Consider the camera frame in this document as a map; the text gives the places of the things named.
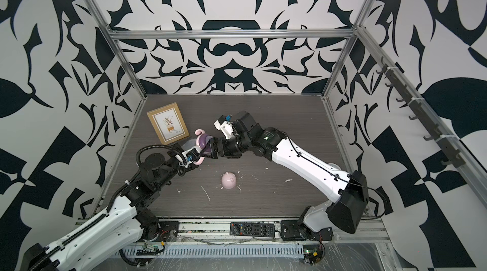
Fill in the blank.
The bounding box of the pink bottle handle ring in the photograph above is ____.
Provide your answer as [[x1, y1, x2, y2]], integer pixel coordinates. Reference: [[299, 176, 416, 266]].
[[193, 128, 208, 165]]

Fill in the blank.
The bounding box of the pink bottle cap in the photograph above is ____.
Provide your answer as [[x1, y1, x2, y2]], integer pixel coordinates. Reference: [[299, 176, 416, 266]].
[[221, 172, 237, 189]]

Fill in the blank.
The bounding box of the purple collar with nipple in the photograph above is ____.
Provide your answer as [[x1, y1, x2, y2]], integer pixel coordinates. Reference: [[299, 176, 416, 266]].
[[197, 134, 213, 154]]

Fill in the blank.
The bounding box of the clear baby bottle body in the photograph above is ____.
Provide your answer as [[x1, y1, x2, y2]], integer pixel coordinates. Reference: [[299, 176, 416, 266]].
[[181, 139, 197, 151]]

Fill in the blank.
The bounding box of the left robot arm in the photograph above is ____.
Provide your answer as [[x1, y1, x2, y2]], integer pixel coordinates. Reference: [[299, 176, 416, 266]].
[[20, 144, 200, 270]]

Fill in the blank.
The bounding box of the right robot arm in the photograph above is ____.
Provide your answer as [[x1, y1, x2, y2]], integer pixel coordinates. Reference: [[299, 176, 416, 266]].
[[195, 111, 369, 234]]

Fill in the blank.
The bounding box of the black remote control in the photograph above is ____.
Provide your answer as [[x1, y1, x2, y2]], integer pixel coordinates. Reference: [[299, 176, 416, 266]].
[[230, 222, 275, 238]]

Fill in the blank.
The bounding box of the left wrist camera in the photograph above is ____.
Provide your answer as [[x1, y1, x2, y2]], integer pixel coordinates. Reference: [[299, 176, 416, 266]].
[[185, 146, 201, 163]]

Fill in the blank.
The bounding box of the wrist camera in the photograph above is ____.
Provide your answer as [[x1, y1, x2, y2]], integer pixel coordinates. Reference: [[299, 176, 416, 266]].
[[214, 115, 236, 140], [185, 146, 201, 163]]

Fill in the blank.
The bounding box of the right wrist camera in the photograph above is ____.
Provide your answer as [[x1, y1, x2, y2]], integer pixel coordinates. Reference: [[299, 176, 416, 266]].
[[214, 115, 236, 140]]

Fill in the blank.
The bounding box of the wooden picture frame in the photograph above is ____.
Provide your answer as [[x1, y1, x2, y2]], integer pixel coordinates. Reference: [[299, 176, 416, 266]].
[[147, 103, 190, 145]]

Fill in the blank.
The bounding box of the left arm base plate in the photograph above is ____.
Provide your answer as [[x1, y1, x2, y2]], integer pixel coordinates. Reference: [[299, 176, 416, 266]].
[[158, 221, 180, 242]]

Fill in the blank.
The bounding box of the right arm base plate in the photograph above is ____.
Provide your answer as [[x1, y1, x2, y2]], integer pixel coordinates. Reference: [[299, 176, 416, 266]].
[[280, 220, 334, 241]]

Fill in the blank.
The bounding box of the white cable duct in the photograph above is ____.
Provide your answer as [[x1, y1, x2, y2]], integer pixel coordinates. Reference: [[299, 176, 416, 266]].
[[124, 244, 305, 259]]

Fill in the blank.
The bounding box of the wall hook rail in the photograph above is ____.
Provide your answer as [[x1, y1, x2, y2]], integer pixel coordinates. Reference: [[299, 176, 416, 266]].
[[379, 64, 466, 168]]

